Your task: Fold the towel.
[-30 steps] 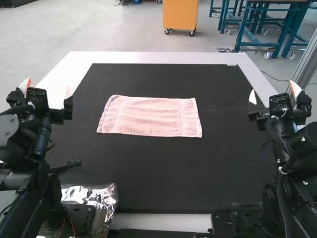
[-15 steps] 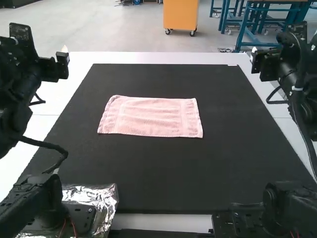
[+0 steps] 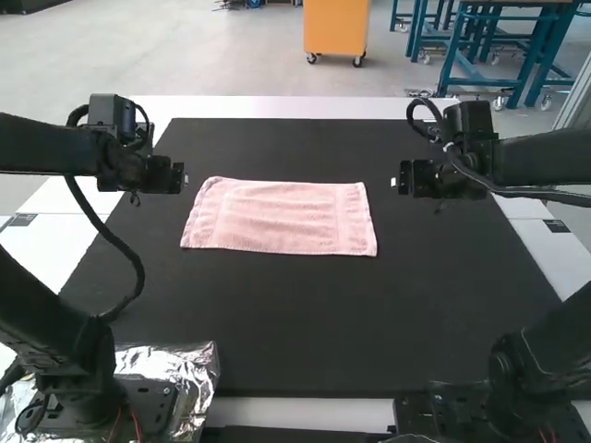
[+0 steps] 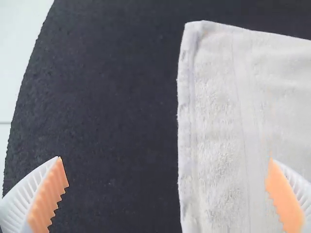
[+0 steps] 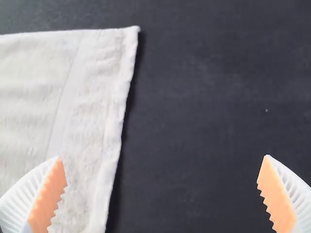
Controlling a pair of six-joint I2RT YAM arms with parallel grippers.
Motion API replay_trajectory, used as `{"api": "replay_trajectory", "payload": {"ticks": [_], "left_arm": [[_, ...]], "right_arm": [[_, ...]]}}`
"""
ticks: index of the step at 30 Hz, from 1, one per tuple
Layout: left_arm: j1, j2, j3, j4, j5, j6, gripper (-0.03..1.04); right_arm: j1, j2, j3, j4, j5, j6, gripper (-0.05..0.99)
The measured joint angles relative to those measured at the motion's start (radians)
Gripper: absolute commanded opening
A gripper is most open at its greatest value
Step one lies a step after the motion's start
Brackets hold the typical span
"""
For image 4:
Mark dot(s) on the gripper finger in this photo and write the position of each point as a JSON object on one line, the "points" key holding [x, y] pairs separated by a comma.
{"points": [[289, 201], [22, 206]]}

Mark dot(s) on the black mat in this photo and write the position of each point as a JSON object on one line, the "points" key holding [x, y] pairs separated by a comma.
{"points": [[109, 97]]}

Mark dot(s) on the pale towel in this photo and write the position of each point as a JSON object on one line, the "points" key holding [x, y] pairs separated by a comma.
{"points": [[230, 109]]}

